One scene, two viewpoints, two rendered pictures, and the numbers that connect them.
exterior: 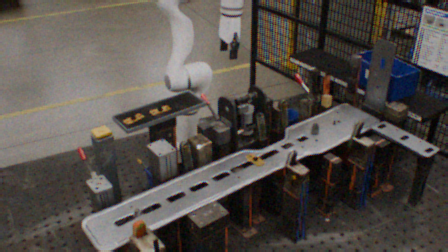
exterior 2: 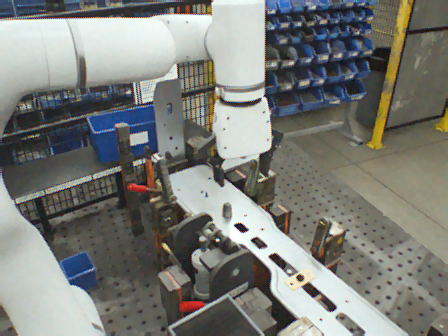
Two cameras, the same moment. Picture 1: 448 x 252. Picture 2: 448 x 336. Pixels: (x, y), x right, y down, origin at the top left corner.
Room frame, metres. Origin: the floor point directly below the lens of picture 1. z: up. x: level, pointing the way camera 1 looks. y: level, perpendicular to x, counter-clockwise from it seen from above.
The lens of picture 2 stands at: (1.70, 0.63, 1.81)
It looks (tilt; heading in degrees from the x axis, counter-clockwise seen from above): 31 degrees down; 271
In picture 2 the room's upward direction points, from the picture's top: straight up
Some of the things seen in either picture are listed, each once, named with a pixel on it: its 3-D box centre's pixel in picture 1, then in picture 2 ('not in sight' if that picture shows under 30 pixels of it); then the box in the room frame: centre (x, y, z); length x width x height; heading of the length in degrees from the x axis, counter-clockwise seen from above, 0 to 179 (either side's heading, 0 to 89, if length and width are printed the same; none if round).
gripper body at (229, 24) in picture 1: (230, 25); (240, 122); (1.70, -0.03, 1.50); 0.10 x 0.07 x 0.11; 22
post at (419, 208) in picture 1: (420, 179); not in sight; (1.59, -0.85, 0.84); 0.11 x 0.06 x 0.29; 36
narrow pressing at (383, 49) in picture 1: (379, 75); (170, 124); (1.96, -0.72, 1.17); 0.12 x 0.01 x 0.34; 36
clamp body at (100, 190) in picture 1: (106, 220); not in sight; (1.32, 0.45, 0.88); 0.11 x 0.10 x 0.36; 36
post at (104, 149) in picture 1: (109, 180); not in sight; (1.51, 0.47, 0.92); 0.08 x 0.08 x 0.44; 36
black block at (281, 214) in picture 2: (329, 186); (277, 241); (1.56, -0.45, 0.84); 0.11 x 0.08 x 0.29; 36
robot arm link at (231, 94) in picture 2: (231, 9); (238, 89); (1.70, -0.03, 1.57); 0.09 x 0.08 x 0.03; 22
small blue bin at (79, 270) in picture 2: (289, 121); (79, 273); (2.26, -0.37, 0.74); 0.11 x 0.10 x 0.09; 126
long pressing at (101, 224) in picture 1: (252, 163); (307, 284); (1.51, -0.12, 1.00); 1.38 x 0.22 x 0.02; 126
